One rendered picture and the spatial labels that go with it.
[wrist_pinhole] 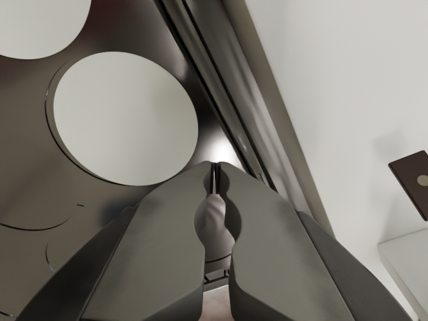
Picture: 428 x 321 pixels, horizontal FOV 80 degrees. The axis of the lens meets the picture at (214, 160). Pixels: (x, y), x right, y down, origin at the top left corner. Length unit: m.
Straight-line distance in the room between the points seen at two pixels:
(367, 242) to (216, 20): 0.20
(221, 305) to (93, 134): 0.27
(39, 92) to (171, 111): 0.09
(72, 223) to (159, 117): 0.13
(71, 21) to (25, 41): 0.03
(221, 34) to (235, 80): 0.04
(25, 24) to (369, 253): 0.25
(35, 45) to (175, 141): 0.10
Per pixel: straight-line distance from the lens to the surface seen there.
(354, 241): 0.18
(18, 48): 0.21
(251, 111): 0.27
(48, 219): 0.28
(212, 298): 0.36
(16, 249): 0.32
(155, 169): 0.21
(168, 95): 0.18
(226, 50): 0.25
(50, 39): 0.20
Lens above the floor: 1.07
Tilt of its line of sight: 60 degrees down
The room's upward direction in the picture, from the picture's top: 179 degrees clockwise
